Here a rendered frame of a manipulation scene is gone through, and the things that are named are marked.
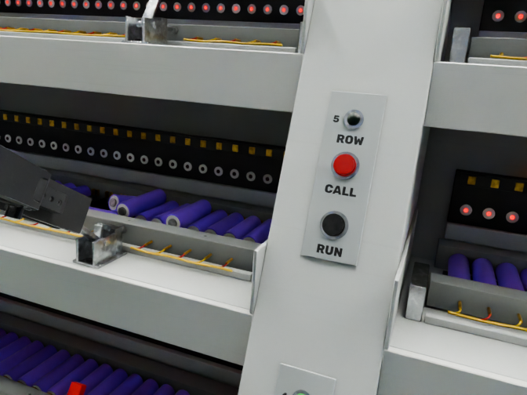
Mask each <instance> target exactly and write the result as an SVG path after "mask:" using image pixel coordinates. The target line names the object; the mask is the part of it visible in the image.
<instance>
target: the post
mask: <svg viewBox="0 0 527 395"><path fill-rule="evenodd" d="M442 6H443V0H314V6H313V10H312V14H311V22H310V26H309V31H308V35H307V42H306V47H305V51H304V55H303V62H302V67H301V71H300V79H299V83H298V87H297V91H296V98H295V103H294V108H293V115H292V119H291V123H290V128H289V135H288V139H287V144H286V148H285V156H284V160H283V164H282V171H281V175H280V180H279V185H278V192H277V196H276V200H275V204H274V212H273V216H272V220H271V228H270V232H269V236H268V241H267V248H266V252H265V256H264V261H263V269H262V273H261V277H260V284H259V288H258V292H257V297H256V305H255V309H254V313H253V320H252V325H251V329H250V333H249V341H248V345H247V350H246V354H245V361H244V365H243V369H242V377H241V382H240V386H239V390H238V395H274V391H275V387H276V382H277V378H278V370H279V366H280V363H283V364H287V365H290V366H293V367H296V368H301V369H303V370H307V371H311V372H314V373H317V374H320V375H324V376H328V377H330V378H334V379H336V383H335V388H334V393H333V395H376V393H377V387H378V382H379V377H380V368H381V362H382V357H383V348H384V343H385V337H386V332H387V322H388V318H389V312H390V307H391V297H392V292H393V287H394V279H395V276H396V273H397V270H398V265H399V263H400V260H401V257H402V252H403V249H404V246H405V241H406V238H407V236H408V232H409V228H410V225H411V222H412V219H413V214H414V212H415V209H416V206H417V201H418V196H419V192H420V183H421V178H422V174H423V165H424V160H425V155H426V151H427V142H428V137H429V132H430V128H431V127H427V126H424V125H423V124H424V119H425V114H426V109H427V99H428V94H429V88H430V83H431V75H432V69H433V64H434V55H435V50H436V45H437V40H438V30H439V25H440V20H441V14H442ZM332 91H341V92H359V93H368V94H377V95H387V101H386V106H385V110H384V115H383V123H382V127H381V132H380V140H379V145H378V149H377V154H376V162H375V166H374V171H373V179H372V183H371V188H370V193H369V201H368V205H367V210H366V214H365V222H364V227H363V231H362V240H361V244H360V249H359V253H358V261H357V266H352V265H348V264H344V263H337V262H333V261H329V260H325V259H318V258H314V257H310V256H306V255H301V250H302V245H303V238H304V233H305V229H306V225H307V217H308V213H309V208H310V203H311V196H312V192H313V187H314V180H315V175H316V171H317V167H318V159H319V154H320V150H321V145H322V138H323V133H324V129H325V122H326V117H327V113H328V109H329V101H330V96H331V92H332Z"/></svg>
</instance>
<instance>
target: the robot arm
mask: <svg viewBox="0 0 527 395"><path fill-rule="evenodd" d="M50 177H51V174H50V173H49V172H47V170H45V169H42V168H40V167H38V166H37V165H35V164H33V163H31V162H29V161H28V160H26V159H24V158H22V157H21V156H19V155H18V154H15V153H13V152H12V151H11V150H8V149H7V148H5V147H3V146H2V145H0V210H1V211H3V212H5V215H4V216H8V217H10V218H14V219H21V217H22V218H25V219H29V220H30V221H33V222H36V223H40V224H42V225H45V226H49V227H52V228H55V229H60V228H61V229H63V230H67V231H70V232H72V233H76V234H80V233H81V231H82V227H83V224H84V222H85V218H86V215H87V212H88V210H89V206H90V204H91V201H92V199H91V198H90V197H87V196H85V195H84V194H81V193H79V192H77V191H75V190H72V189H71V188H69V187H66V186H64V185H62V184H60V183H58V182H56V181H54V180H52V179H50Z"/></svg>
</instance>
